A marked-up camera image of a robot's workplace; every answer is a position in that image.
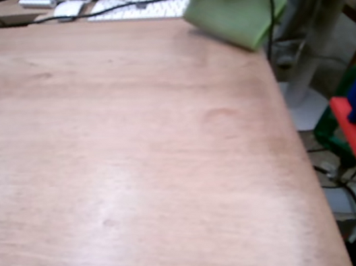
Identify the green waffle cleaning cloth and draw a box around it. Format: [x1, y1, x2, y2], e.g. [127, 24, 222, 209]
[180, 0, 296, 63]

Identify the white computer keyboard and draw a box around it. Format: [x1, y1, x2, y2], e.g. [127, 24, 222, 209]
[84, 0, 195, 32]

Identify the white computer mouse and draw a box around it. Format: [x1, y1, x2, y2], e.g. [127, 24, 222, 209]
[51, 0, 88, 22]

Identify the silver metal box device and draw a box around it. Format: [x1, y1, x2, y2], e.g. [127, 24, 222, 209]
[18, 0, 61, 14]

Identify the white floor box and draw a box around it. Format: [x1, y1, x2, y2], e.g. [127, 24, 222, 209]
[322, 183, 356, 221]

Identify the black camera cable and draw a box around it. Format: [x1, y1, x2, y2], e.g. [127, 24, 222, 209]
[257, 0, 286, 63]

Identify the black desk cable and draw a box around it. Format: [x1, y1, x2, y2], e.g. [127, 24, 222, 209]
[26, 0, 197, 29]

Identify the black floor cable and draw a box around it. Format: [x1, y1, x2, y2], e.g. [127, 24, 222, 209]
[313, 157, 356, 219]

